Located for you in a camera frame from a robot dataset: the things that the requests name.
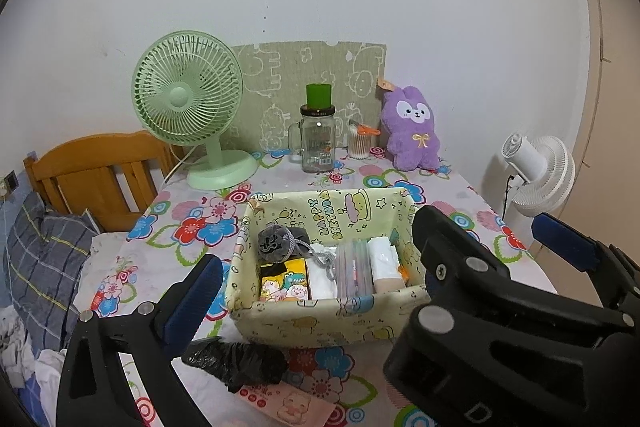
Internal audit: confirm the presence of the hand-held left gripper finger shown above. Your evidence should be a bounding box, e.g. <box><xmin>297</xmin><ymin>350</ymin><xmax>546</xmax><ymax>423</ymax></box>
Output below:
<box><xmin>55</xmin><ymin>254</ymin><xmax>224</xmax><ymax>427</ymax></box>

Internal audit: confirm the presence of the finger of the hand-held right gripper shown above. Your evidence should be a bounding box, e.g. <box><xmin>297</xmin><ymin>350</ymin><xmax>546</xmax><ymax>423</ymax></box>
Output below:
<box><xmin>412</xmin><ymin>206</ymin><xmax>511</xmax><ymax>308</ymax></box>
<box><xmin>532</xmin><ymin>212</ymin><xmax>640</xmax><ymax>309</ymax></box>

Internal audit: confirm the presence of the yellow cartoon packet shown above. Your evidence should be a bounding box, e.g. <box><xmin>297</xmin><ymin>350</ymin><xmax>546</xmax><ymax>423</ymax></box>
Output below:
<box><xmin>259</xmin><ymin>257</ymin><xmax>311</xmax><ymax>303</ymax></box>

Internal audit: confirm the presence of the clear plastic bag stack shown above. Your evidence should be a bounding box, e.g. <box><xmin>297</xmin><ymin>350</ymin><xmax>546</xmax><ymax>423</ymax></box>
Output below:
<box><xmin>334</xmin><ymin>239</ymin><xmax>376</xmax><ymax>298</ymax></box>

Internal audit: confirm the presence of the grey drawstring pouch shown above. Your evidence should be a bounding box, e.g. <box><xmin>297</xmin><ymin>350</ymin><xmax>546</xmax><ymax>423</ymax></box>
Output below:
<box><xmin>257</xmin><ymin>222</ymin><xmax>341</xmax><ymax>280</ymax></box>

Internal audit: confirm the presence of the yellow printed fabric basket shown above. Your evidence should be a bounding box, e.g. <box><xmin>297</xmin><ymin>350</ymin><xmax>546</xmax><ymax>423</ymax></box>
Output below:
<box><xmin>224</xmin><ymin>187</ymin><xmax>432</xmax><ymax>350</ymax></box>

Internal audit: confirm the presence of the white packet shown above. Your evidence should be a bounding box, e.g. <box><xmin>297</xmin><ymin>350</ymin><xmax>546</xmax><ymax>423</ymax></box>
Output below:
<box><xmin>306</xmin><ymin>257</ymin><xmax>341</xmax><ymax>301</ymax></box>

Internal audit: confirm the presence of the white tissue pack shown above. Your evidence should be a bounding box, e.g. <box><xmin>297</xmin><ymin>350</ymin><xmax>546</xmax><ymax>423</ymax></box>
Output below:
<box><xmin>367</xmin><ymin>236</ymin><xmax>409</xmax><ymax>294</ymax></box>

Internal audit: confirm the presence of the white standing fan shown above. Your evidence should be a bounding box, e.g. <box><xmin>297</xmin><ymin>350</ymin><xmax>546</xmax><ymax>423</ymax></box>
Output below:
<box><xmin>501</xmin><ymin>133</ymin><xmax>576</xmax><ymax>221</ymax></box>

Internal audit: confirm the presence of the black plastic bag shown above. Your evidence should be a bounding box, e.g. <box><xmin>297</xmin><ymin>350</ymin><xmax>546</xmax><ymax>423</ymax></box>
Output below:
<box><xmin>182</xmin><ymin>339</ymin><xmax>289</xmax><ymax>394</ymax></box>

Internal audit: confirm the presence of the pink printed packet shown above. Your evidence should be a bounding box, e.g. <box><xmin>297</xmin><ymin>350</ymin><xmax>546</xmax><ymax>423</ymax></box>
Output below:
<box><xmin>235</xmin><ymin>379</ymin><xmax>337</xmax><ymax>427</ymax></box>

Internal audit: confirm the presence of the purple plush bunny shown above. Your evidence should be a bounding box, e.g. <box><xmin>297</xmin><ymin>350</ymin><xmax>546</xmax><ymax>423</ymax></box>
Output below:
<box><xmin>376</xmin><ymin>78</ymin><xmax>441</xmax><ymax>172</ymax></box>

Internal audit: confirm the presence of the grey plaid pillow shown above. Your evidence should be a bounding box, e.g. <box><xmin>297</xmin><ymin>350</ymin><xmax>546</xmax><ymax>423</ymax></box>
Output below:
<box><xmin>2</xmin><ymin>192</ymin><xmax>101</xmax><ymax>353</ymax></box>

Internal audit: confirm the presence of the wooden bed headboard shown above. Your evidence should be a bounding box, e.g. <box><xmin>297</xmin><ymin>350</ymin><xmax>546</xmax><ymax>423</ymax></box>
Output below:
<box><xmin>22</xmin><ymin>131</ymin><xmax>182</xmax><ymax>233</ymax></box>

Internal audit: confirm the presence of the white crumpled cloth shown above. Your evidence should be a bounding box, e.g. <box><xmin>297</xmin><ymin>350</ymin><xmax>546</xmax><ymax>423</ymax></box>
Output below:
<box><xmin>0</xmin><ymin>307</ymin><xmax>68</xmax><ymax>427</ymax></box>

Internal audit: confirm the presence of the cotton swab jar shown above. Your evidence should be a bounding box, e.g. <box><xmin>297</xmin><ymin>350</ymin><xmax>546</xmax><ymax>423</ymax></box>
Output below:
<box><xmin>347</xmin><ymin>118</ymin><xmax>382</xmax><ymax>160</ymax></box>

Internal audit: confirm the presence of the beige wooden door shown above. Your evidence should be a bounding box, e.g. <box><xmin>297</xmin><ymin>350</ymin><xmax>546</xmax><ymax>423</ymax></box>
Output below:
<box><xmin>570</xmin><ymin>0</ymin><xmax>640</xmax><ymax>258</ymax></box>

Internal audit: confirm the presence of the glass mug jar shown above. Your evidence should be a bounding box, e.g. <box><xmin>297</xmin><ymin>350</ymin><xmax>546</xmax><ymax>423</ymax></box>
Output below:
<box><xmin>287</xmin><ymin>104</ymin><xmax>337</xmax><ymax>174</ymax></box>

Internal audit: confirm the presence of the green desk fan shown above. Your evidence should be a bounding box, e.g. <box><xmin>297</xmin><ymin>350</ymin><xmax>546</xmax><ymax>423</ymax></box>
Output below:
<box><xmin>131</xmin><ymin>32</ymin><xmax>258</xmax><ymax>192</ymax></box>

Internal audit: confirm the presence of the green plastic cup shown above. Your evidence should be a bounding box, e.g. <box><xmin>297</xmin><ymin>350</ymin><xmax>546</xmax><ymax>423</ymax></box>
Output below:
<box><xmin>306</xmin><ymin>83</ymin><xmax>334</xmax><ymax>109</ymax></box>

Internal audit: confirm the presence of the printed cardboard panel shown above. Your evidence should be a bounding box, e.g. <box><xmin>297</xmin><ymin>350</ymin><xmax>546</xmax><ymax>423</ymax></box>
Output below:
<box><xmin>231</xmin><ymin>39</ymin><xmax>388</xmax><ymax>155</ymax></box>

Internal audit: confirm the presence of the black fan cable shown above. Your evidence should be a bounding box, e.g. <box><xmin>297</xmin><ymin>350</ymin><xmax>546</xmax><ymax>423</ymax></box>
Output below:
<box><xmin>501</xmin><ymin>174</ymin><xmax>517</xmax><ymax>221</ymax></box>

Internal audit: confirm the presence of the white fan cable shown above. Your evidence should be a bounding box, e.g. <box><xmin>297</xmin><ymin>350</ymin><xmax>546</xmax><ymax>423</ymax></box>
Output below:
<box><xmin>164</xmin><ymin>146</ymin><xmax>194</xmax><ymax>188</ymax></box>

